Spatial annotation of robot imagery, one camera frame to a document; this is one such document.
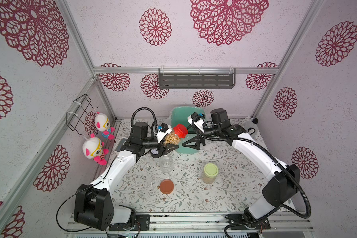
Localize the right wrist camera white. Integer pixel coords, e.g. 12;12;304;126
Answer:
187;112;205;132

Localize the black wire wall rack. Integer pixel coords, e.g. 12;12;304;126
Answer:
65;94;98;137

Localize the brown jar lid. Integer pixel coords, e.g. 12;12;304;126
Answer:
160;179;175;194

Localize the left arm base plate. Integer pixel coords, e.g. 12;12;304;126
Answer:
108;214;151;232

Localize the dark grey wall shelf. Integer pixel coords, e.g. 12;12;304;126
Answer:
158;68;236;89

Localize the green trash bin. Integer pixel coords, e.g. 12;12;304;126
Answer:
171;106;205;154

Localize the red lid peanut jar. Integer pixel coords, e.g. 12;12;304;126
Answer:
164;129;182;145

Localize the plush toy blue dotted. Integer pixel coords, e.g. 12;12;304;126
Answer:
94;112;115;140

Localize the grey husky plush toy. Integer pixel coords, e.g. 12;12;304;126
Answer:
245;118;258;135

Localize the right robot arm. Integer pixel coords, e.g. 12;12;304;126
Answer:
187;108;304;223

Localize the plush toy red striped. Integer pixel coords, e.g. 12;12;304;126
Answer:
82;133;109;166

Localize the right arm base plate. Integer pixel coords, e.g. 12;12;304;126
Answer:
225;213;271;230

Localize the black alarm clock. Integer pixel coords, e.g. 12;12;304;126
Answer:
150;148;162;159

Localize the glass peanut jar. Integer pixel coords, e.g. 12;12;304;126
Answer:
159;155;174;173

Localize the red jar lid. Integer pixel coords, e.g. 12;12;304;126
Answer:
174;124;188;139

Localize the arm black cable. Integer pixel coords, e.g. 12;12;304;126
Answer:
130;107;159;134
190;118;312;238

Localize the green lid peanut jar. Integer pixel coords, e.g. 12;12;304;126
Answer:
202;163;219;184

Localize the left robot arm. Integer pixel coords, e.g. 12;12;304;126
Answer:
73;122;177;231

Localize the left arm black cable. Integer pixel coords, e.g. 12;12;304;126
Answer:
130;107;159;134

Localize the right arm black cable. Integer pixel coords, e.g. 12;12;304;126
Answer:
190;118;312;238

